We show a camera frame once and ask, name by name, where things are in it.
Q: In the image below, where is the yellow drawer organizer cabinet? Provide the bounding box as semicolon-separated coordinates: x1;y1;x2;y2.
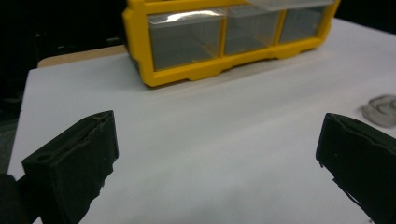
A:
121;0;342;88

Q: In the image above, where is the clear plastic drawer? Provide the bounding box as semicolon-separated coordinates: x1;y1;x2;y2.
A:
278;6;327;45
246;0;336;12
147;8;224;71
224;5;283;56

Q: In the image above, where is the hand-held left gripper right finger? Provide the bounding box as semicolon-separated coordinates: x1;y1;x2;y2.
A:
315;112;396;224

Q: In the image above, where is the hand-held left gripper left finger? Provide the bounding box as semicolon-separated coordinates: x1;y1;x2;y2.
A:
21;109;120;224

